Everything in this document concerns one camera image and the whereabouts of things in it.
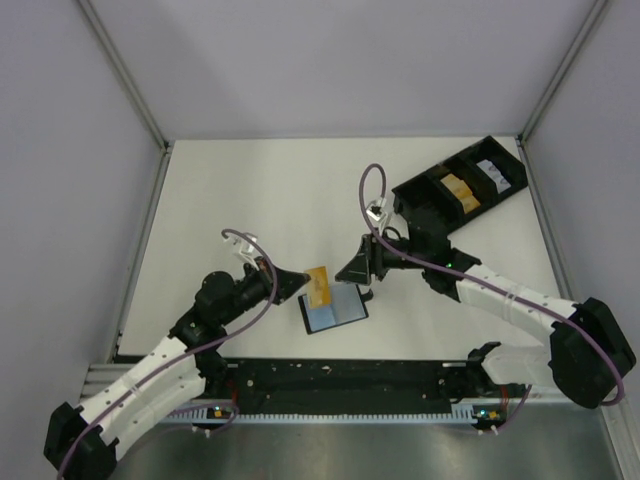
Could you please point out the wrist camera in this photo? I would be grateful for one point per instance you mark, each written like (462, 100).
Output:
(243, 247)
(378, 214)

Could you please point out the silver card in bin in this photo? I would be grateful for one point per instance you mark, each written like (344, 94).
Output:
(489, 168)
(502, 184)

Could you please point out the upper silver card in bin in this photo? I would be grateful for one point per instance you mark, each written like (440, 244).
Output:
(489, 168)

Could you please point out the front aluminium frame rail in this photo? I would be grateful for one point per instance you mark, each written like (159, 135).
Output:
(100, 376)

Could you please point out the lower silver card in bin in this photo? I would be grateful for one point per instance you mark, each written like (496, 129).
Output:
(502, 184)

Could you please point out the black right storage bin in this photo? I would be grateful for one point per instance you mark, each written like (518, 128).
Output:
(510, 167)

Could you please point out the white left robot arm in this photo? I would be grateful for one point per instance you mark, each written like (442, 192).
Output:
(87, 441)

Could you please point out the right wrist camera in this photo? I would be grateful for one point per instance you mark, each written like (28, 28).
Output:
(378, 214)

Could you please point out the left aluminium frame post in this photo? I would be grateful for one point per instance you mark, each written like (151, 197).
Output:
(122, 73)

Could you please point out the black left storage bin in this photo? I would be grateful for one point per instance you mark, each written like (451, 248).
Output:
(426, 204)

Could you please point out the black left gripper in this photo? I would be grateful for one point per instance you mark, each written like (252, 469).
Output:
(273, 285)

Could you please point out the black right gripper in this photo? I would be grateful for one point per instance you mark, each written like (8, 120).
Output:
(373, 260)

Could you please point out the gold card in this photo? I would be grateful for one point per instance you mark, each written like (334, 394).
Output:
(318, 288)
(467, 200)
(454, 184)

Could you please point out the black leather card holder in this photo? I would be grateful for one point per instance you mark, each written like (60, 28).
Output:
(348, 305)

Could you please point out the aluminium corner frame post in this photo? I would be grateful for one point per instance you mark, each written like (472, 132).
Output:
(588, 27)

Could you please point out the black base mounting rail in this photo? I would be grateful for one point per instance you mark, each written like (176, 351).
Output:
(321, 386)

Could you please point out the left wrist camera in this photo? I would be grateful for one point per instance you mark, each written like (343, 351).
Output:
(243, 247)

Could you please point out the white slotted cable duct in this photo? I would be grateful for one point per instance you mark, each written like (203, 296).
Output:
(463, 414)

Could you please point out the black storage bin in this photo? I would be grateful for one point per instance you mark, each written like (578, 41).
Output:
(426, 204)
(510, 167)

